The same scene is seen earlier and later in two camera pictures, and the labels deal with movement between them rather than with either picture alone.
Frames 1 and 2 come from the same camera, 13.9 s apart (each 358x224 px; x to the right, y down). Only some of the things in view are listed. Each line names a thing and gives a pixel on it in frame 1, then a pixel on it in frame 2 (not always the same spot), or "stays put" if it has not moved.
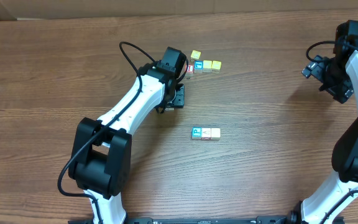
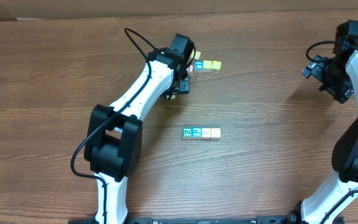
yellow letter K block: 215,134 stays put
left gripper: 178,99 -> 182,88
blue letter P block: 196,133 stays put
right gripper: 316,68 stays put
